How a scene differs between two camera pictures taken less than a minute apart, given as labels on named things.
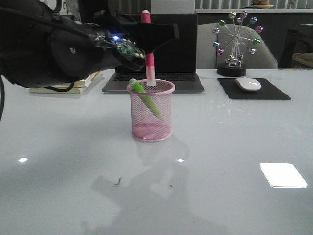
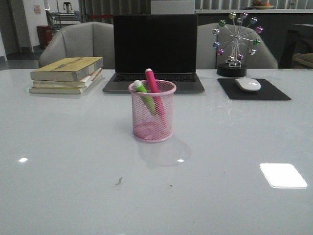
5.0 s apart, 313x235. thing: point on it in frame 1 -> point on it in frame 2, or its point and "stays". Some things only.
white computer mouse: (248, 84) stays
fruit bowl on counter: (261, 5) stays
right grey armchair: (233, 44) stays
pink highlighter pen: (145, 17) -> (153, 84)
